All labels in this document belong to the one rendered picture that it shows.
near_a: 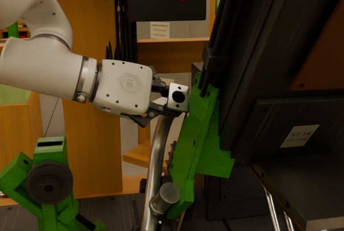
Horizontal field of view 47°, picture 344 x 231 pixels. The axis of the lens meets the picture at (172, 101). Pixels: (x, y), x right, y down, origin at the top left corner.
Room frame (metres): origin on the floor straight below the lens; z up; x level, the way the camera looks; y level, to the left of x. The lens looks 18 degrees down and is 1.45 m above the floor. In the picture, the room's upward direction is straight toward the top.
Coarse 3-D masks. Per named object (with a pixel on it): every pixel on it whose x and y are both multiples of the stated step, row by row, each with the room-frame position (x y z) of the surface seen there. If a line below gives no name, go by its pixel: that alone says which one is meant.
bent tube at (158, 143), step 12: (168, 96) 0.72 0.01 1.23; (180, 96) 0.74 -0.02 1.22; (168, 108) 0.70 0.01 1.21; (180, 108) 0.71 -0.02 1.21; (168, 120) 0.77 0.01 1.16; (156, 132) 0.78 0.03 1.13; (168, 132) 0.79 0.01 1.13; (156, 144) 0.77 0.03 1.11; (156, 156) 0.76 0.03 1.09; (156, 168) 0.74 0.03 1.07; (156, 180) 0.72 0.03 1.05; (156, 192) 0.70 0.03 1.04; (144, 204) 0.68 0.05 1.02; (144, 216) 0.66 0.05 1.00; (156, 216) 0.67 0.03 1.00; (144, 228) 0.64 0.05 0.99; (156, 228) 0.65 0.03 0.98
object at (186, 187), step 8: (184, 184) 0.61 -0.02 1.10; (192, 184) 0.61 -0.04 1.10; (184, 192) 0.60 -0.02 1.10; (192, 192) 0.60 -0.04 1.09; (184, 200) 0.58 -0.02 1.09; (192, 200) 0.59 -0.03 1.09; (176, 208) 0.61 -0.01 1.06; (184, 208) 0.60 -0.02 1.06; (168, 216) 0.63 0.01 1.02; (176, 216) 0.63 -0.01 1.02
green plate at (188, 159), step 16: (192, 96) 0.71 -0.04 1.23; (208, 96) 0.63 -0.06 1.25; (192, 112) 0.69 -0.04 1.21; (208, 112) 0.62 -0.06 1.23; (192, 128) 0.66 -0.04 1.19; (208, 128) 0.63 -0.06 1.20; (176, 144) 0.72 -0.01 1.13; (192, 144) 0.63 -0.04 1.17; (208, 144) 0.63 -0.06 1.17; (176, 160) 0.70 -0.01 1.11; (192, 160) 0.61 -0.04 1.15; (208, 160) 0.63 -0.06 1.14; (224, 160) 0.64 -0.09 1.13; (176, 176) 0.67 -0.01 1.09; (192, 176) 0.61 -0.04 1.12; (224, 176) 0.64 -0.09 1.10
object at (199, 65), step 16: (192, 64) 0.96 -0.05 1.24; (192, 80) 0.95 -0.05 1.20; (208, 176) 0.80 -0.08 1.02; (240, 176) 0.81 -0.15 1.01; (208, 192) 0.80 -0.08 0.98; (224, 192) 0.80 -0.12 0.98; (240, 192) 0.81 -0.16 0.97; (256, 192) 0.81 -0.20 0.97; (208, 208) 0.80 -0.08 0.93; (224, 208) 0.80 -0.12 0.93; (240, 208) 0.81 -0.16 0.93; (256, 208) 0.82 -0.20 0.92
